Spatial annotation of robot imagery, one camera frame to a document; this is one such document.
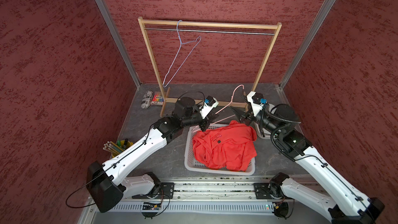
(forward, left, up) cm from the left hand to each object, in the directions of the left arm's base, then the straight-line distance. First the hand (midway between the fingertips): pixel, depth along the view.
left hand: (215, 117), depth 69 cm
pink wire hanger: (+2, -4, +5) cm, 7 cm away
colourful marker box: (+31, +39, -26) cm, 56 cm away
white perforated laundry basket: (-13, +11, -26) cm, 31 cm away
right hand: (+2, -8, +8) cm, 11 cm away
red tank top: (-6, -9, -20) cm, 23 cm away
